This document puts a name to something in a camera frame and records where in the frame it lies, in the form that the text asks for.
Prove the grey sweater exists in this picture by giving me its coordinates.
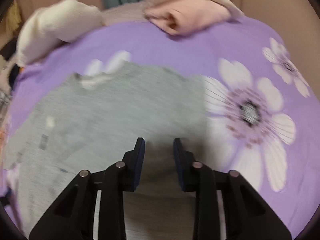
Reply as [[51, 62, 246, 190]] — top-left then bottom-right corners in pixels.
[[4, 63, 206, 239]]

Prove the purple floral bed sheet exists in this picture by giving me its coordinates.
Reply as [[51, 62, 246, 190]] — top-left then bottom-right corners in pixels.
[[4, 17, 319, 238]]

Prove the white fluffy blanket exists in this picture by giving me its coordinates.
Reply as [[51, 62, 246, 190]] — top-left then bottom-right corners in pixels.
[[16, 0, 103, 67]]

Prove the pink folded garment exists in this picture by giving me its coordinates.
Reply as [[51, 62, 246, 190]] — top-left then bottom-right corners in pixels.
[[145, 0, 232, 36]]

